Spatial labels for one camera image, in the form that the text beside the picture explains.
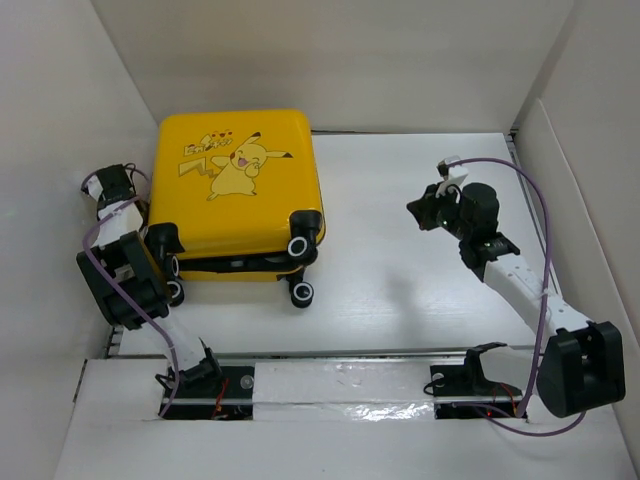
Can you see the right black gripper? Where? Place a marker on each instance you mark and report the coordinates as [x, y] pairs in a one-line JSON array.
[[423, 207]]

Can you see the yellow Pikachu suitcase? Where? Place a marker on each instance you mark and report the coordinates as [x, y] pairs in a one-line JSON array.
[[235, 196]]

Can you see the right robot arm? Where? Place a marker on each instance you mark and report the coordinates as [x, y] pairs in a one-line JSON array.
[[580, 365]]

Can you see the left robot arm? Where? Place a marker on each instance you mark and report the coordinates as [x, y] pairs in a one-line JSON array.
[[135, 290]]

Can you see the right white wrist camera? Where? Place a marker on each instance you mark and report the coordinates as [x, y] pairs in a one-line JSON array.
[[453, 174]]

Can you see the metal base rail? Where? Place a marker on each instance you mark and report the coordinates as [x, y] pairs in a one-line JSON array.
[[334, 390]]

